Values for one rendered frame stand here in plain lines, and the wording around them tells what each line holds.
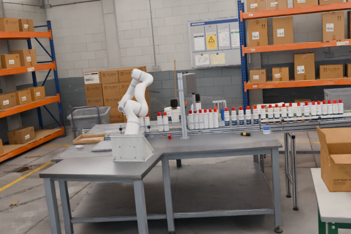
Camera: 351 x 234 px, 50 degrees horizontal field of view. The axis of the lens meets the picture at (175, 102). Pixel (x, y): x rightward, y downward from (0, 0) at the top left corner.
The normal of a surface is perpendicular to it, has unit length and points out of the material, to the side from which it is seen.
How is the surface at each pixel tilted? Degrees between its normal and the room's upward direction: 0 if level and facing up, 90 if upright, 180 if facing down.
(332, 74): 91
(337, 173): 90
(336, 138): 39
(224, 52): 90
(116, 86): 89
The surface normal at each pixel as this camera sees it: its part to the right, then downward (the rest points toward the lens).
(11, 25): 0.94, -0.02
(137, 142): -0.29, 0.17
